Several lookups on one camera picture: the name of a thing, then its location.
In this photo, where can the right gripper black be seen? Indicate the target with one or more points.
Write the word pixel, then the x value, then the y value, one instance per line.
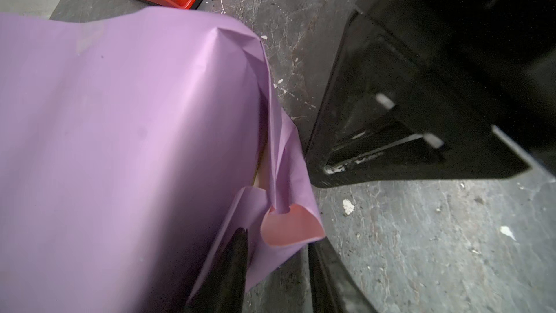
pixel 423 89

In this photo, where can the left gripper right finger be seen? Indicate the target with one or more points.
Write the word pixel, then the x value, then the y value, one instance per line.
pixel 332 287

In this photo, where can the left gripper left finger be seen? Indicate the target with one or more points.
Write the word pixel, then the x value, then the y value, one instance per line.
pixel 224 288

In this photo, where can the pink wrapping paper sheet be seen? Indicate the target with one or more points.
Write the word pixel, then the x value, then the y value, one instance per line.
pixel 132 149

